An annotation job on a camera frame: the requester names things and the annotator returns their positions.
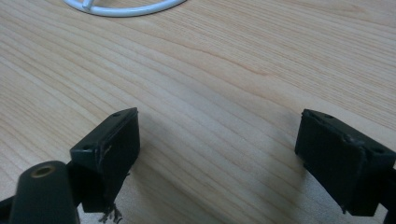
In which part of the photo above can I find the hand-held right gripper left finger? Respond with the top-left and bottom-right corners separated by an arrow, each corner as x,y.
69,106 -> 141,224

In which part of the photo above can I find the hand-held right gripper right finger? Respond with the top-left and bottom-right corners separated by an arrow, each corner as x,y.
294,108 -> 396,217

